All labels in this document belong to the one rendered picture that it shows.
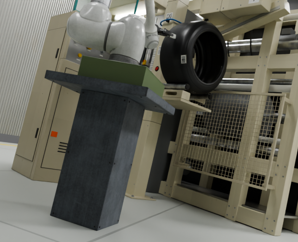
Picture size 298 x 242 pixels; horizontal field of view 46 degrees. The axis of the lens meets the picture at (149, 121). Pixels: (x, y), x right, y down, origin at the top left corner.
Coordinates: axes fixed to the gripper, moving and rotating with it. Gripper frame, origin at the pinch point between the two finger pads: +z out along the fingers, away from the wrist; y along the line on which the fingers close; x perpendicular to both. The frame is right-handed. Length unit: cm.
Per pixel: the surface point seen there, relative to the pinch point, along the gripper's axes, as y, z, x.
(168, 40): 6.9, 3.8, 1.8
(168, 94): 7.1, 11.7, 41.5
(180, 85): -4.4, 10.8, 34.4
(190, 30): -8.4, 9.2, -5.3
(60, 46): 60, -54, 17
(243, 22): -13, 67, -26
